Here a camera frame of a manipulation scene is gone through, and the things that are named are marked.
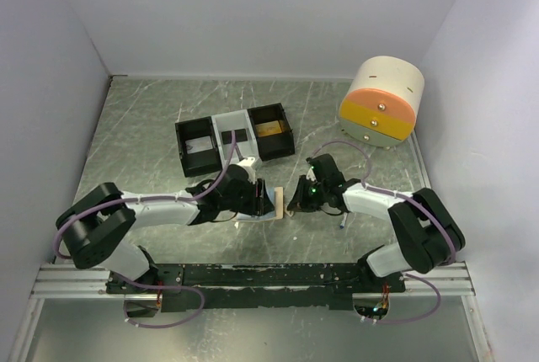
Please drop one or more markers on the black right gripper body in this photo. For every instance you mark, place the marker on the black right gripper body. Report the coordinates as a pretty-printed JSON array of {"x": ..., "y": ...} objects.
[{"x": 322, "y": 189}]

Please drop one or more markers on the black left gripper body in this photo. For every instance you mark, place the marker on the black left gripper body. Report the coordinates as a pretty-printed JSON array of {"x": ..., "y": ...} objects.
[{"x": 245, "y": 200}]

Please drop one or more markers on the beige leather card holder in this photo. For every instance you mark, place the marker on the beige leather card holder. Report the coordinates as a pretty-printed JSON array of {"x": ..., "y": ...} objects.
[{"x": 276, "y": 199}]

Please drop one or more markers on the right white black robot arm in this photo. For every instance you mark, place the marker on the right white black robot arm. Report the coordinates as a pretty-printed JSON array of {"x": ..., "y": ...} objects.
[{"x": 427, "y": 235}]

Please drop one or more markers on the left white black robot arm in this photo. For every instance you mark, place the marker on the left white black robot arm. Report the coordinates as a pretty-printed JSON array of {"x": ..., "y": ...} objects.
[{"x": 93, "y": 231}]

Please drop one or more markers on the white card in bin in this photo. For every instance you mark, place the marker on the white card in bin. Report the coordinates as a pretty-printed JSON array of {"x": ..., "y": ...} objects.
[{"x": 200, "y": 144}]

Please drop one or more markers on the gold card in bin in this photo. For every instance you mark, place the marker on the gold card in bin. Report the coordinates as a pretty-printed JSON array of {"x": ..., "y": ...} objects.
[{"x": 270, "y": 128}]

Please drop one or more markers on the white blue pen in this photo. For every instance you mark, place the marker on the white blue pen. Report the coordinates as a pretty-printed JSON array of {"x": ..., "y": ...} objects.
[{"x": 343, "y": 222}]

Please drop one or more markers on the black left tray bin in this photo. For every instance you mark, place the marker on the black left tray bin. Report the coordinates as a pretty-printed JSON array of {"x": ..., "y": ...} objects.
[{"x": 199, "y": 163}]

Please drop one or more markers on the black tray bin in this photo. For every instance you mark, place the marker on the black tray bin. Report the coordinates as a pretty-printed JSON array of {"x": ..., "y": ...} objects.
[
  {"x": 277, "y": 146},
  {"x": 199, "y": 163}
]

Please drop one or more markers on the black right tray bin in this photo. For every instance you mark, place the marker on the black right tray bin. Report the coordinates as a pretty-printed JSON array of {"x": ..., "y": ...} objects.
[{"x": 277, "y": 146}]

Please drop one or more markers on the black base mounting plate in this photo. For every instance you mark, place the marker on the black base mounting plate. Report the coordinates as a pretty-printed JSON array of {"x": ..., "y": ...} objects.
[{"x": 234, "y": 286}]

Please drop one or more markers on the cream round drawer cabinet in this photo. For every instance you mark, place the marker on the cream round drawer cabinet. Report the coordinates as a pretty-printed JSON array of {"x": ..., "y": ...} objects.
[{"x": 382, "y": 104}]

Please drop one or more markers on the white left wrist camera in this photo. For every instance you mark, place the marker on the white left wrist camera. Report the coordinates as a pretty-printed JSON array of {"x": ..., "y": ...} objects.
[{"x": 249, "y": 164}]

